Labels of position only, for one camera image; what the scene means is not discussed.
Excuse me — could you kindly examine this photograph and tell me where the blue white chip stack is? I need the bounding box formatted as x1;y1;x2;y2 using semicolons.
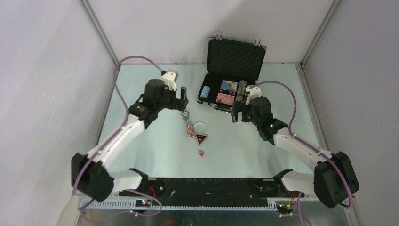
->
200;86;211;99

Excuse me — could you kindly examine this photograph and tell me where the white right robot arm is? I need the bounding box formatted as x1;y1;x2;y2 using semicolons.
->
231;97;360;208

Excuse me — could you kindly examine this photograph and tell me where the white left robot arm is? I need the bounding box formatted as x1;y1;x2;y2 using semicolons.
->
71;79;189;202

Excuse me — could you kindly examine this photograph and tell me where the dark green chip stack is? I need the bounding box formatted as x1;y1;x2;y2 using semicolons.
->
182;111;190;121

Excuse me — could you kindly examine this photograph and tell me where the red card deck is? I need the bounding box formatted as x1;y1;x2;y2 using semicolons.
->
216;93;235;105

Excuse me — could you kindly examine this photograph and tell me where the blue card deck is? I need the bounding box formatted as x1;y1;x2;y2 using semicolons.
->
220;80;238;92

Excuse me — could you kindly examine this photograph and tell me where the clear round dealer button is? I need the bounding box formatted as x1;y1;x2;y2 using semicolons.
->
194;122;206;133

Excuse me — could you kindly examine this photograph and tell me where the red white chip roll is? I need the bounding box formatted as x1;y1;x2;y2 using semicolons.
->
186;124;196;139

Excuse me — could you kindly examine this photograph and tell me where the black red triangular chip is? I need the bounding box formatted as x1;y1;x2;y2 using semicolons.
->
196;134;208;145

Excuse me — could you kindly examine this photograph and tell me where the black aluminium poker case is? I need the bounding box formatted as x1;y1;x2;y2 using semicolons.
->
197;34;267;112

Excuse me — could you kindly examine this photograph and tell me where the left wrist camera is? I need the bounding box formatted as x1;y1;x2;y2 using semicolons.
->
161;70;178;91

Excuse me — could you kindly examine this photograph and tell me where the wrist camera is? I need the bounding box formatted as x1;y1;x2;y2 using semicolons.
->
245;86;262;105
161;70;178;91

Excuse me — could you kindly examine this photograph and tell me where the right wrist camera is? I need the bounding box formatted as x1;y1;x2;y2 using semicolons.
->
245;86;262;105

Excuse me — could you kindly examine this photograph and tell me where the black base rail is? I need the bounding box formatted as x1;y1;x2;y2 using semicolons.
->
138;178;299;208

